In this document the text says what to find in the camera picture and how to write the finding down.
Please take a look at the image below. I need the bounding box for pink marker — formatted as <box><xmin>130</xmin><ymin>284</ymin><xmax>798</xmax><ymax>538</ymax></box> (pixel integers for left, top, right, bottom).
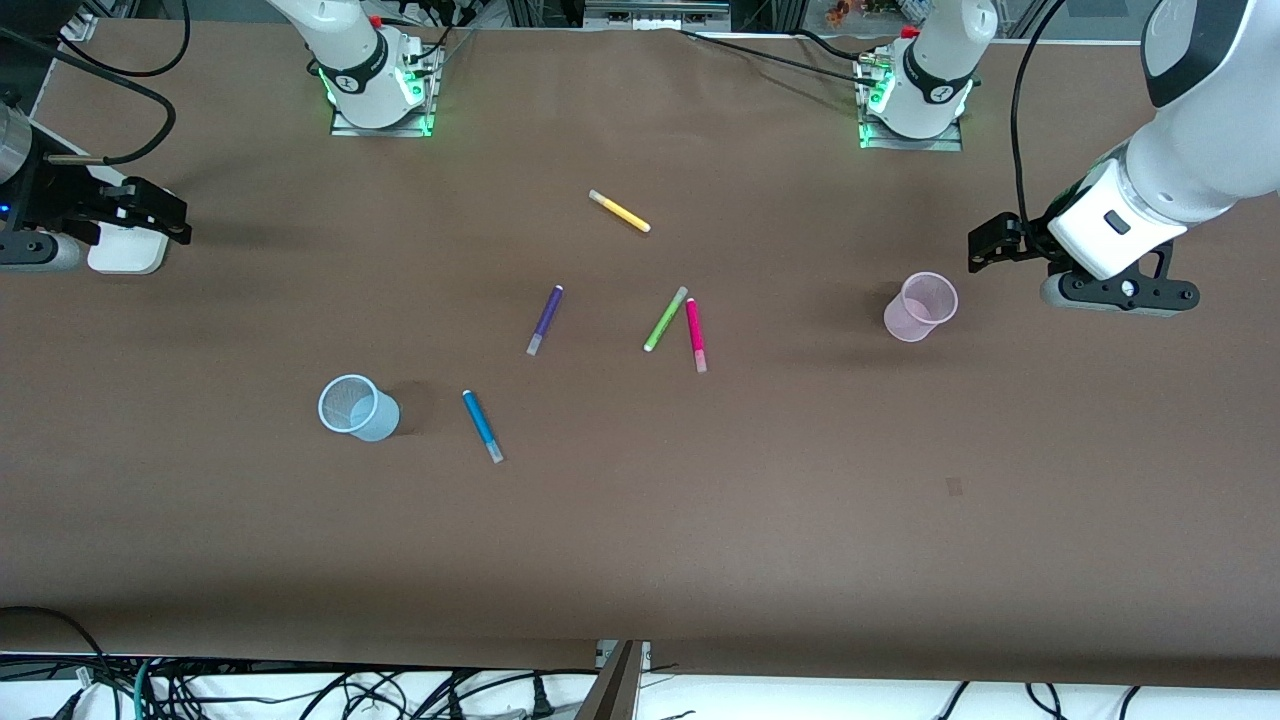
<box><xmin>684</xmin><ymin>297</ymin><xmax>709</xmax><ymax>374</ymax></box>

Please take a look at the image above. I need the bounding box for blue marker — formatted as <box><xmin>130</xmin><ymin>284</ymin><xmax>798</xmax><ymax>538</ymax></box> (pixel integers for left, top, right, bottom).
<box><xmin>461</xmin><ymin>389</ymin><xmax>505</xmax><ymax>465</ymax></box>

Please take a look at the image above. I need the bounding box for white lamp stand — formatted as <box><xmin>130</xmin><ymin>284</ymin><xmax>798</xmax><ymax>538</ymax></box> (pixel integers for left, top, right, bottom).
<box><xmin>87</xmin><ymin>224</ymin><xmax>169</xmax><ymax>276</ymax></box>

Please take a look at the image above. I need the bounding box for translucent pink cup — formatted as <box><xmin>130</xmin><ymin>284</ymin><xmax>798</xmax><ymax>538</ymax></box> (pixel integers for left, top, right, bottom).
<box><xmin>884</xmin><ymin>271</ymin><xmax>959</xmax><ymax>343</ymax></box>

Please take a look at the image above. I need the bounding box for translucent blue cup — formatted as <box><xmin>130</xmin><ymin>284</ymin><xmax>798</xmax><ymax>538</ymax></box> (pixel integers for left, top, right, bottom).
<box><xmin>318</xmin><ymin>375</ymin><xmax>401</xmax><ymax>443</ymax></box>

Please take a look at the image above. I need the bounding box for green marker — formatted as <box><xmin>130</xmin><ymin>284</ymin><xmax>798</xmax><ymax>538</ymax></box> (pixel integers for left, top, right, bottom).
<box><xmin>643</xmin><ymin>286</ymin><xmax>690</xmax><ymax>353</ymax></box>

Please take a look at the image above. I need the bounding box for yellow marker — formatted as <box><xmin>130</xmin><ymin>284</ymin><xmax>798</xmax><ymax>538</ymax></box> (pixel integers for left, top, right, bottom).
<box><xmin>588</xmin><ymin>189</ymin><xmax>652</xmax><ymax>234</ymax></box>

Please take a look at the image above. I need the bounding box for purple marker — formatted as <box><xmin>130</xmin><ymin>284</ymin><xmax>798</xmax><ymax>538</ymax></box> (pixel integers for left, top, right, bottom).
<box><xmin>526</xmin><ymin>285</ymin><xmax>565</xmax><ymax>357</ymax></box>

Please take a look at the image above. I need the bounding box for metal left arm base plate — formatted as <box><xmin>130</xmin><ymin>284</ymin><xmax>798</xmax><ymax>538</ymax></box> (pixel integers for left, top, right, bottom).
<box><xmin>857</xmin><ymin>52</ymin><xmax>964</xmax><ymax>153</ymax></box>

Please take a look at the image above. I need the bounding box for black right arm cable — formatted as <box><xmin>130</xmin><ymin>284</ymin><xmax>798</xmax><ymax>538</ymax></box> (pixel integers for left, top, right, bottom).
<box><xmin>0</xmin><ymin>0</ymin><xmax>192</xmax><ymax>167</ymax></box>

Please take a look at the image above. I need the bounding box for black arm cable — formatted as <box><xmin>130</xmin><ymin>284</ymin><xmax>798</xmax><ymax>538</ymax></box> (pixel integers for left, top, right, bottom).
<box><xmin>1010</xmin><ymin>0</ymin><xmax>1067</xmax><ymax>237</ymax></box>
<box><xmin>0</xmin><ymin>0</ymin><xmax>192</xmax><ymax>167</ymax></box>

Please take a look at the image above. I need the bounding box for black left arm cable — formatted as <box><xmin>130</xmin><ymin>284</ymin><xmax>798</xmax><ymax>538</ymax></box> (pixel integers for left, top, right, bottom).
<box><xmin>1010</xmin><ymin>0</ymin><xmax>1067</xmax><ymax>237</ymax></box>

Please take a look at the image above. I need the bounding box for short black table cable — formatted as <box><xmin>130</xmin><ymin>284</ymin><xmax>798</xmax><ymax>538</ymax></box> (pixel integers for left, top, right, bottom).
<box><xmin>795</xmin><ymin>28</ymin><xmax>869</xmax><ymax>61</ymax></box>

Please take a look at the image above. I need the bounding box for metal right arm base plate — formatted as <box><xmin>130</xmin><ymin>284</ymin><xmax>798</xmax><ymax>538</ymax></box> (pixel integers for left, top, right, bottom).
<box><xmin>330</xmin><ymin>38</ymin><xmax>443</xmax><ymax>138</ymax></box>

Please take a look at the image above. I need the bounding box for long black table cable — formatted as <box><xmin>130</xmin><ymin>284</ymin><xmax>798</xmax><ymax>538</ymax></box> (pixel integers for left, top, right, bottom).
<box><xmin>680</xmin><ymin>28</ymin><xmax>869</xmax><ymax>81</ymax></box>

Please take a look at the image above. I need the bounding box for black looped floor cable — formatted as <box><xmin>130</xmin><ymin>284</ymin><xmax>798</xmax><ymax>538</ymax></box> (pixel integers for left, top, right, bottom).
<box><xmin>0</xmin><ymin>605</ymin><xmax>106</xmax><ymax>691</ymax></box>

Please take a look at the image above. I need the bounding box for dark table support post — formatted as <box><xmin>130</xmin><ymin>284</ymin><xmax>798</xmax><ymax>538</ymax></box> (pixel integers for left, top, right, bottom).
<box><xmin>575</xmin><ymin>640</ymin><xmax>647</xmax><ymax>720</ymax></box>

